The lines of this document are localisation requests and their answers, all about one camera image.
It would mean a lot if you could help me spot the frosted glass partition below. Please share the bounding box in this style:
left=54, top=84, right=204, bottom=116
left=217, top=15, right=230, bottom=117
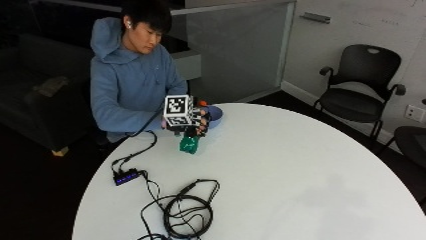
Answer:
left=169, top=0, right=297, bottom=103

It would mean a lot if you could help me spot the the person in blue hoodie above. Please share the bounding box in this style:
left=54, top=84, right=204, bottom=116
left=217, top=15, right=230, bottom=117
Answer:
left=89, top=0, right=190, bottom=144

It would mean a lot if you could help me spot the wooden sofa leg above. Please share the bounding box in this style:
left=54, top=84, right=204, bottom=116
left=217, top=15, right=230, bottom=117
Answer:
left=50, top=146, right=70, bottom=158

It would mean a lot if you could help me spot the white wall outlet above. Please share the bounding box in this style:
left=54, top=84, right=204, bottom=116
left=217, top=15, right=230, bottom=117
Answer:
left=403, top=104, right=426, bottom=124

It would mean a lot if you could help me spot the dark sofa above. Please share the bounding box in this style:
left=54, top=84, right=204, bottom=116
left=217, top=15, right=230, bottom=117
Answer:
left=0, top=32, right=96, bottom=152

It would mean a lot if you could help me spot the white cube with black markers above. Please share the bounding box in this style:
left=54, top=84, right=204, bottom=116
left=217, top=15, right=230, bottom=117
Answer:
left=161, top=94, right=197, bottom=128

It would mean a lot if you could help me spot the black office chair with armrests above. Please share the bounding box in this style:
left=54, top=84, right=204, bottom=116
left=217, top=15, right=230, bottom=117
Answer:
left=313, top=43, right=407, bottom=143

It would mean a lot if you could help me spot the grey cloth on sofa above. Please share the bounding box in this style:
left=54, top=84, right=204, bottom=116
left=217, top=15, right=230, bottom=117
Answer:
left=32, top=75, right=70, bottom=98

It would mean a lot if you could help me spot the coiled black cable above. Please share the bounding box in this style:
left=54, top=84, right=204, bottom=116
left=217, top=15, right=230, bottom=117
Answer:
left=136, top=169, right=222, bottom=240

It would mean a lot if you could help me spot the black hub with blue lights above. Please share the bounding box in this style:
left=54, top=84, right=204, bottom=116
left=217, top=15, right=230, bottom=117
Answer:
left=112, top=168, right=144, bottom=187

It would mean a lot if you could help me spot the black cable from glove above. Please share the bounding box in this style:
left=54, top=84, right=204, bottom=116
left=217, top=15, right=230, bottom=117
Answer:
left=110, top=111, right=165, bottom=174

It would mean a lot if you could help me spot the green plastic toy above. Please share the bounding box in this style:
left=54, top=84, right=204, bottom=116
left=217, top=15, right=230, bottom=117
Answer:
left=178, top=134, right=201, bottom=155

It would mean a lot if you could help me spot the grey wall-mounted tray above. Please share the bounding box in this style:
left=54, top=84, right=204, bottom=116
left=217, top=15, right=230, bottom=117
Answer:
left=298, top=11, right=333, bottom=25

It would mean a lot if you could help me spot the blue bowl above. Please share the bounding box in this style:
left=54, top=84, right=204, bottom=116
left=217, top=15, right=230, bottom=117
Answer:
left=201, top=105, right=225, bottom=130

